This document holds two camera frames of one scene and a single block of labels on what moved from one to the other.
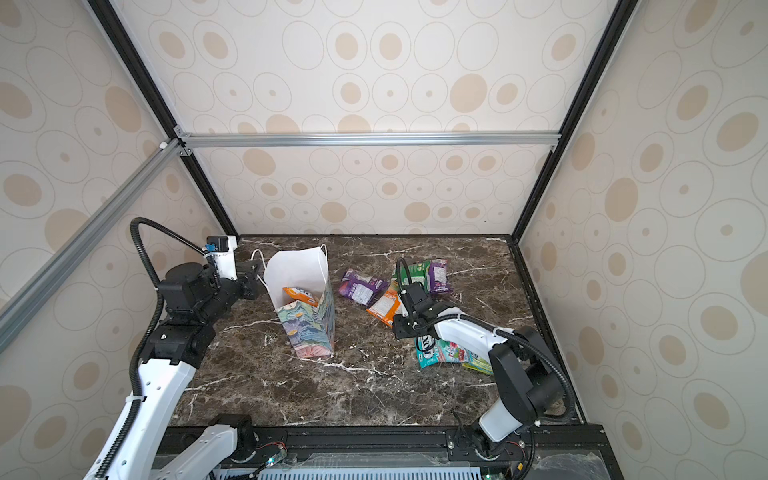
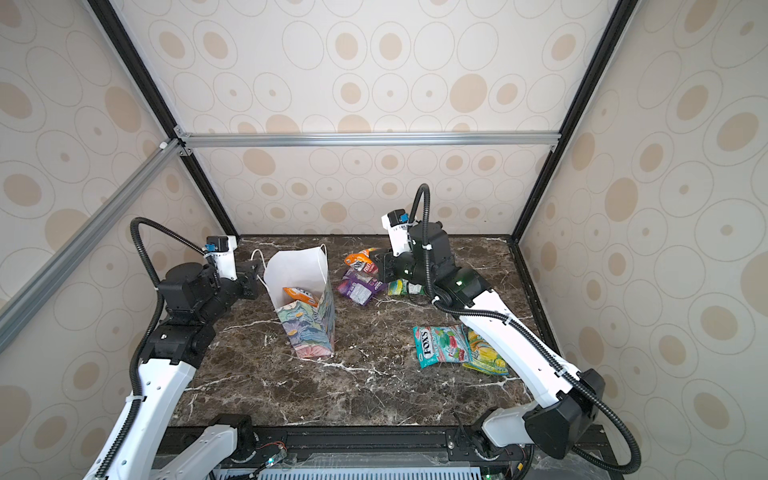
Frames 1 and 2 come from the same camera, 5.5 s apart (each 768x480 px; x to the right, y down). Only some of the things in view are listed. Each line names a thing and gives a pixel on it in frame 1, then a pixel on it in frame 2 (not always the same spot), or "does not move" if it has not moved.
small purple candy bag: (360, 288) does not move
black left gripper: (250, 275) does not move
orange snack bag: (385, 308) -> (358, 260)
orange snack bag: (296, 293) does not move
